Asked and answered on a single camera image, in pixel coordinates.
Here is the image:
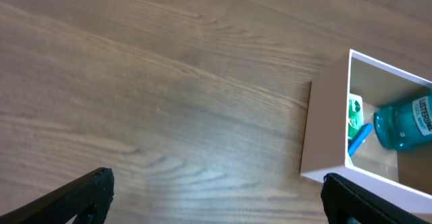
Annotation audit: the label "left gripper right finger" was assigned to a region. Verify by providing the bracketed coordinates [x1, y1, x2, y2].
[321, 173, 429, 224]

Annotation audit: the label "blue mouthwash bottle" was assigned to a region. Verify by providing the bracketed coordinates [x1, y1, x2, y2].
[373, 93, 431, 151]

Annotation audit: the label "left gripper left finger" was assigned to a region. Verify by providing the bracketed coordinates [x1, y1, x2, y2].
[1, 167, 114, 224]

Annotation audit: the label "white cardboard box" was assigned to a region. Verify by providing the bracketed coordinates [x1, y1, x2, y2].
[300, 49, 431, 217]

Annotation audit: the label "green white soap packet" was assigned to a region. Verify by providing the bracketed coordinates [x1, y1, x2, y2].
[348, 94, 364, 139]

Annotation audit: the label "green toothbrush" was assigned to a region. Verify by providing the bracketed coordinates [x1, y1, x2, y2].
[347, 153, 353, 165]

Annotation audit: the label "blue disposable razor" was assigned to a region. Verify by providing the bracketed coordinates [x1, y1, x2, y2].
[348, 123, 373, 157]

